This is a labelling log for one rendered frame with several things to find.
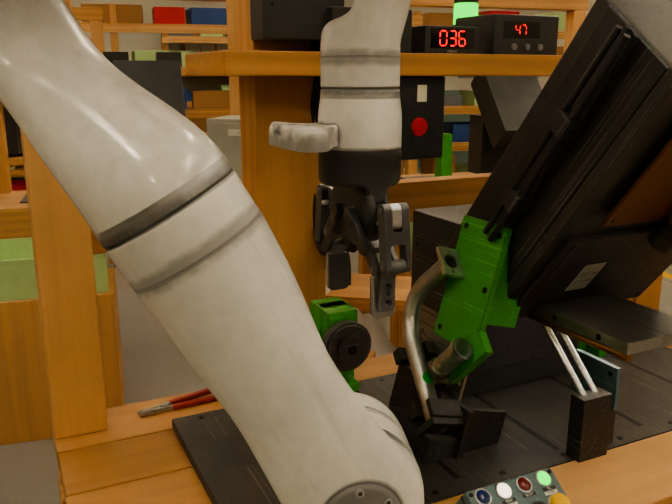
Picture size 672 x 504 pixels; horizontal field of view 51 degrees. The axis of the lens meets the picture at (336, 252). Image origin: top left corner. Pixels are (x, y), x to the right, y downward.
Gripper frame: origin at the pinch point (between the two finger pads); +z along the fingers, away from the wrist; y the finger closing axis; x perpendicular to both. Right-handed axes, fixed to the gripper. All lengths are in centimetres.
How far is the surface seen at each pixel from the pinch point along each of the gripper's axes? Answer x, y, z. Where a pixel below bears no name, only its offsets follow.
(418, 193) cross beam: -54, 74, 5
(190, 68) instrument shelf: -4, 74, -22
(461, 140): -485, 660, 58
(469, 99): -501, 669, 9
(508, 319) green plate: -43, 29, 18
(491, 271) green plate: -38.7, 29.0, 9.6
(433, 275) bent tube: -35, 39, 12
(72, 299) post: 20, 66, 17
